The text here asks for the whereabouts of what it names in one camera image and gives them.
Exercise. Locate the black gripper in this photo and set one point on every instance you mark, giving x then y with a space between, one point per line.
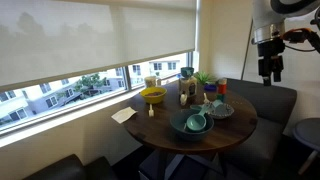
270 53

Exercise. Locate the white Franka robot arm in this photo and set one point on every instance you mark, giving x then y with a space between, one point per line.
266 16

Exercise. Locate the patterned white ceramic bowl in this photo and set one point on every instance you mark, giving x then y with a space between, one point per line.
222 112

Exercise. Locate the blue bowl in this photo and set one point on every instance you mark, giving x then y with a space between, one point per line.
178 128

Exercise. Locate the yellow bowl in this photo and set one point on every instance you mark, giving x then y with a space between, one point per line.
153 95

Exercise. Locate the grey bench sofa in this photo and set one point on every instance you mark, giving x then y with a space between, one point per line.
266 106

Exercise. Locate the thin grey tripod pole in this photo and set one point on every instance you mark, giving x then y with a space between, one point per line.
247 50

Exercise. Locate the red and green block tower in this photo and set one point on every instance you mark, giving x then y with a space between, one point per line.
222 88

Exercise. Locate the purple pot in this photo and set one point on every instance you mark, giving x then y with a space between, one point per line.
210 88

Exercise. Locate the round grey stool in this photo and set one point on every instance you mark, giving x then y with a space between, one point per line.
308 131

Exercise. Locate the white spoon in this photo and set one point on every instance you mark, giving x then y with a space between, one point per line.
206 98

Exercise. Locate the green spiky plant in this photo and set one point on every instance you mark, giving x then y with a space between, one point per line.
203 77

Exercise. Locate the small teal measuring cup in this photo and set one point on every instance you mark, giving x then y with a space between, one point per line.
196 107

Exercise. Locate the white jar with label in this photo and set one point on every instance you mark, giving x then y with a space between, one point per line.
188 87

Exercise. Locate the small white bottle-shaped object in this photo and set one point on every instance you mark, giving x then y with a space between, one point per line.
183 99

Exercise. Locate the beige mug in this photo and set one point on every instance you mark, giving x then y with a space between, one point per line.
150 82

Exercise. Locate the round dark wooden table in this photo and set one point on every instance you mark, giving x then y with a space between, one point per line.
160 130

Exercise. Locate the white paper napkin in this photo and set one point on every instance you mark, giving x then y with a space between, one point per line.
123 114

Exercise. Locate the white roller window blind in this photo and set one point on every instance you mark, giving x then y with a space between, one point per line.
83 36

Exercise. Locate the black leather chair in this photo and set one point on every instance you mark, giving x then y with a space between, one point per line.
66 168

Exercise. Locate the grey window frame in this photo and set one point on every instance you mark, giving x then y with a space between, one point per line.
126 78

